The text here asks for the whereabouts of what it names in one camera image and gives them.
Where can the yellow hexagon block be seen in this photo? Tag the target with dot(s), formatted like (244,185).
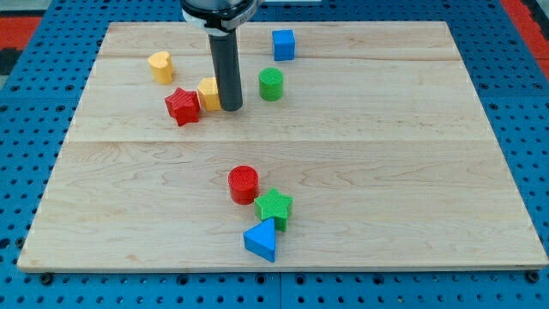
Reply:
(208,95)

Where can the red cylinder block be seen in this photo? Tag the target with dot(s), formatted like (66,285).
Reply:
(243,184)

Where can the green star block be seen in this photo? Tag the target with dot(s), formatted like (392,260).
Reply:
(274,205)

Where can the green cylinder block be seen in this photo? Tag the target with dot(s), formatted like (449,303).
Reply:
(271,84)

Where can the light wooden board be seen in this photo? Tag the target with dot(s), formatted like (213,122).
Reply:
(379,137)

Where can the blue triangle block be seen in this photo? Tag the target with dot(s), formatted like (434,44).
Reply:
(261,240)

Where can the red star block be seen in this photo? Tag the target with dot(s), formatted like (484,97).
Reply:
(183,106)

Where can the blue cube block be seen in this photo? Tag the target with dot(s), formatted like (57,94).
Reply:
(283,41)

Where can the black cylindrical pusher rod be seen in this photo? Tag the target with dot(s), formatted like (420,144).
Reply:
(224,51)

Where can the yellow heart block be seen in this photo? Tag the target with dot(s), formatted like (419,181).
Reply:
(161,67)

